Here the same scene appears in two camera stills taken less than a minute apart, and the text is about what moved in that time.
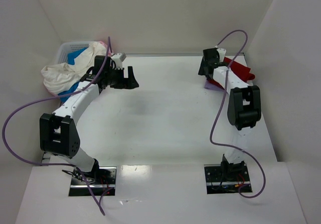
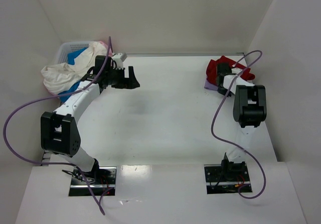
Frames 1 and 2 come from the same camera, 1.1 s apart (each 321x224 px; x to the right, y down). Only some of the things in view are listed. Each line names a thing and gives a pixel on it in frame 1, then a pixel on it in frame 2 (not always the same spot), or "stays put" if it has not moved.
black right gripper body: x=202 y=70 → x=221 y=74
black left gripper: x=121 y=77 stays put
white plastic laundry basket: x=66 y=48 stays put
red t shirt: x=241 y=71 stays put
